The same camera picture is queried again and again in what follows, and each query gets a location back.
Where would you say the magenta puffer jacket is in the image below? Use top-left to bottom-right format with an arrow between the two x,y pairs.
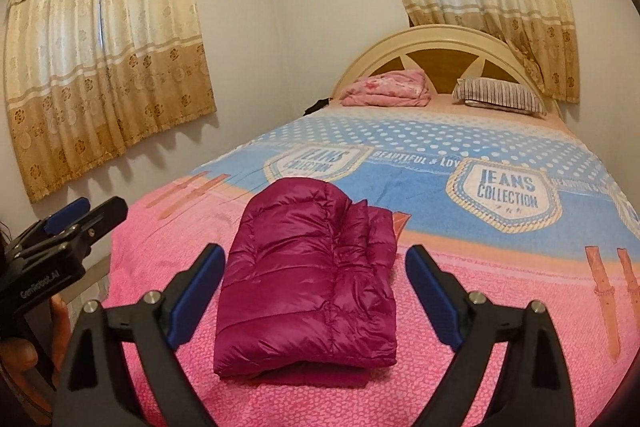
214,178 -> 397,387

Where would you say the pink and blue bedspread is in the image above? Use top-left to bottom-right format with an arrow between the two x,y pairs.
107,104 -> 639,426

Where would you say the striped pillow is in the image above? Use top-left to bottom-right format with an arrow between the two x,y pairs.
451,77 -> 547,116

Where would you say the folded pink blanket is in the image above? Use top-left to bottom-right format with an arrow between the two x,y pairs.
337,69 -> 432,107

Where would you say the cream wooden headboard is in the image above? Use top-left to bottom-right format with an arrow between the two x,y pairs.
332,24 -> 561,116

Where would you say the beige curtain on side wall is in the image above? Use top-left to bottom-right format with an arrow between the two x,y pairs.
4,0 -> 216,202

